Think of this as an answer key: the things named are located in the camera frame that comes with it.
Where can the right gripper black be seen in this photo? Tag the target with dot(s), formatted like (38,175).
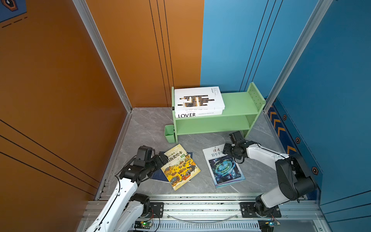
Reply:
(226,150)

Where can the dark blue book left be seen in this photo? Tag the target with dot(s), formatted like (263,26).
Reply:
(159,176)

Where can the circuit board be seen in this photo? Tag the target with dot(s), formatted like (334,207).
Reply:
(268,225)
(142,225)

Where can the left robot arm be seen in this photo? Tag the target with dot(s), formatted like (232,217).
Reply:
(125,205)

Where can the left circuit board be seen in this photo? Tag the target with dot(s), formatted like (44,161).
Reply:
(142,225)

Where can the yellow Chinese history picture book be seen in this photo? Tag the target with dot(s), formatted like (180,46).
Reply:
(181,168)

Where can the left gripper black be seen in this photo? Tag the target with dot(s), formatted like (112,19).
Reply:
(159,163)

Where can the light blue book underneath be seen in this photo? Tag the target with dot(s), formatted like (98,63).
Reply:
(224,170)

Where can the white LOVER book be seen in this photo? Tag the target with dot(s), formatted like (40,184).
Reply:
(181,114)

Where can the aluminium rail frame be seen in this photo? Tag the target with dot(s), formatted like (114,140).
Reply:
(218,213)

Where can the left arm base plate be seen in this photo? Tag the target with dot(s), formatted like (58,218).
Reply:
(153,207)

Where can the green desktop shelf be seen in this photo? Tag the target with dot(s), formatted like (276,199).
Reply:
(241,113)

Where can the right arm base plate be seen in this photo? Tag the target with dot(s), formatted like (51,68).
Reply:
(258,210)

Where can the green pen cup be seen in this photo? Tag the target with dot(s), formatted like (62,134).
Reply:
(169,133)

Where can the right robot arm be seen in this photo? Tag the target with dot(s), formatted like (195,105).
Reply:
(295,179)

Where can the right circuit board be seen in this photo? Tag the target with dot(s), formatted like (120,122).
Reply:
(268,225)

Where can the white book brown bars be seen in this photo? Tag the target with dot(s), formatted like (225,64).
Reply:
(204,98)

